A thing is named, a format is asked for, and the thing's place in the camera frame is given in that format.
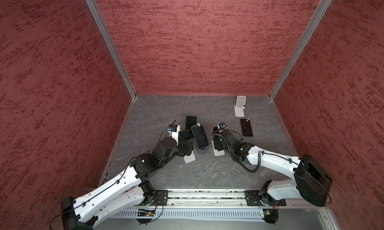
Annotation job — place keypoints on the round dark purple stand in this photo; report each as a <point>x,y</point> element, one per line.
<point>203,151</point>

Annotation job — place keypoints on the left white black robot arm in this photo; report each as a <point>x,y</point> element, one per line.
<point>129,188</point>

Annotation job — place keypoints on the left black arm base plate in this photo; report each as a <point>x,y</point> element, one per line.
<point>162,197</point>

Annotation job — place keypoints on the right circuit board with wires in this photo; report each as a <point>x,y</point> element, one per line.
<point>271,216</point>

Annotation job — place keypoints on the white phone stand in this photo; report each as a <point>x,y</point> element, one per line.
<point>239,107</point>
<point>216,152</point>

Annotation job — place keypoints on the front left white stand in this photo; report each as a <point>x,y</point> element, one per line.
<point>190,158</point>

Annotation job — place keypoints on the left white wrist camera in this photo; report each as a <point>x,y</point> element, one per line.
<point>173,132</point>

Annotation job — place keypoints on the aluminium front rail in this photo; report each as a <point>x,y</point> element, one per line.
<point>220,198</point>

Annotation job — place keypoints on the back black phone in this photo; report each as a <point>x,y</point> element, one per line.
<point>190,122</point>

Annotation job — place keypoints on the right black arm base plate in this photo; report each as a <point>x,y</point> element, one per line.
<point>257,199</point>

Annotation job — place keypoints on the aluminium corner post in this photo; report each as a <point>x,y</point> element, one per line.
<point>318,14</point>
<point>97,16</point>

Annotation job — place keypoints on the right aluminium corner post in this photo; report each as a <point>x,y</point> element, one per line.
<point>318,14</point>

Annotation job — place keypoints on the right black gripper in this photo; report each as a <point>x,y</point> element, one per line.
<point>217,142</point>

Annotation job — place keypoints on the tilted black phone with tag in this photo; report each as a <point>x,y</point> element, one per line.
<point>200,136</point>

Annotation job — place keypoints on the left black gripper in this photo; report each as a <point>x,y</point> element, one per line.
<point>182,153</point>

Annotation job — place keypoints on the white slotted cable duct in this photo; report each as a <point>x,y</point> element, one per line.
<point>196,214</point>

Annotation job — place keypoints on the left circuit board with wires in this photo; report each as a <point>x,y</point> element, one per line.
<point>145,213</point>

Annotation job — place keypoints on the left aluminium corner post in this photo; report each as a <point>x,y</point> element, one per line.
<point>97,16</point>

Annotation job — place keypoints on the circuit board with wires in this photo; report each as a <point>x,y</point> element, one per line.
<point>145,213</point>
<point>271,216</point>

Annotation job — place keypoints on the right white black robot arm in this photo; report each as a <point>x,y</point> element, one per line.
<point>306,178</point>

